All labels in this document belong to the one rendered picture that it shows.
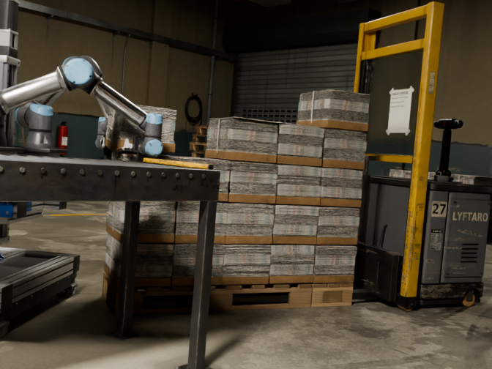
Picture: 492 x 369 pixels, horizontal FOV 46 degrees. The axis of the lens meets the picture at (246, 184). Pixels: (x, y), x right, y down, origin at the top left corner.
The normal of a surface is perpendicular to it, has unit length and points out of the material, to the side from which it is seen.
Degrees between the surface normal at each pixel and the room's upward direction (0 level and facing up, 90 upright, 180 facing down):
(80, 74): 87
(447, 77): 90
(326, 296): 90
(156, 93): 90
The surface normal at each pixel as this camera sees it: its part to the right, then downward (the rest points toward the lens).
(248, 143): 0.42, 0.08
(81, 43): 0.72, 0.09
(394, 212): -0.91, -0.05
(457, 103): -0.69, -0.02
